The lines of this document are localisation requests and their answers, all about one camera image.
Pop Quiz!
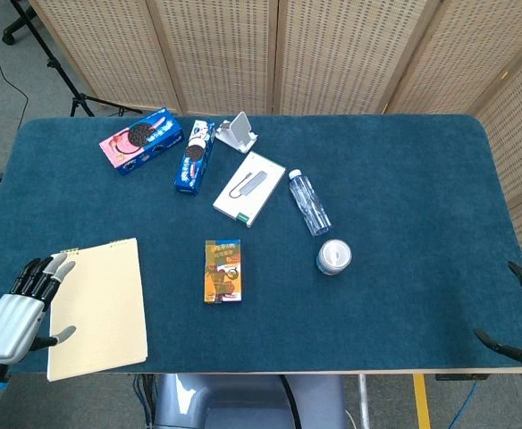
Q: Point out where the cream yellow notepad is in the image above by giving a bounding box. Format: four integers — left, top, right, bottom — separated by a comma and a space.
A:
46, 238, 149, 383

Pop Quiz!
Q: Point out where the black cable on robot base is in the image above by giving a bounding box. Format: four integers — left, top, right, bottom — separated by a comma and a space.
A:
278, 374, 307, 429

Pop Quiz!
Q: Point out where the blue carpet table mat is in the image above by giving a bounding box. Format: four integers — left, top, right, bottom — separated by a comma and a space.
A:
0, 114, 522, 374

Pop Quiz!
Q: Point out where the white USB hub box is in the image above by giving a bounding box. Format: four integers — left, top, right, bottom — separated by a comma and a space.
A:
212, 150, 287, 229

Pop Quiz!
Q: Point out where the clear plastic water bottle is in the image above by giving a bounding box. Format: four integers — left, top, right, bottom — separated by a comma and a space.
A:
287, 168, 333, 238

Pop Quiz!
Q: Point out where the thin black floor cable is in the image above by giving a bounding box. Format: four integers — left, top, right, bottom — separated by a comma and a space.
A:
0, 0, 30, 118

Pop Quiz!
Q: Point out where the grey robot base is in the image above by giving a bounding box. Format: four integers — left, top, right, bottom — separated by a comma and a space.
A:
152, 373, 349, 429

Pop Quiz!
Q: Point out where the metal table leg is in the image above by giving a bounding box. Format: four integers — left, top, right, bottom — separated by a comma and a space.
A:
356, 374, 370, 429

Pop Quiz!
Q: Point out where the orange and blue snack box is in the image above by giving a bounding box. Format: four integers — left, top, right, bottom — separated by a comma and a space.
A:
204, 239, 246, 305

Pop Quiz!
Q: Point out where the white-lidded jar with blue label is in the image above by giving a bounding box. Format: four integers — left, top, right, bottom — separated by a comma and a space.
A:
316, 239, 353, 277

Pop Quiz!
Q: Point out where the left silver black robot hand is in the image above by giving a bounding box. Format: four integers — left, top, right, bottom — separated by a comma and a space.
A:
0, 253, 78, 366

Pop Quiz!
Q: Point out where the white folding phone stand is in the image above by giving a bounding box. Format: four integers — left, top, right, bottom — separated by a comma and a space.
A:
215, 111, 260, 155

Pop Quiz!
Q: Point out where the narrow blue Oreo box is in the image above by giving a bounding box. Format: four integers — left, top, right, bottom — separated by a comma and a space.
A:
173, 118, 216, 197

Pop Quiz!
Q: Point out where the pink and blue Oreo box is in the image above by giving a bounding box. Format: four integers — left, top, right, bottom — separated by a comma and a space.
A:
98, 108, 186, 177

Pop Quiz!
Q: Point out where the black tripod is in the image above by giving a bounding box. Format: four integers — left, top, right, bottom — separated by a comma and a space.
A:
1, 0, 144, 119

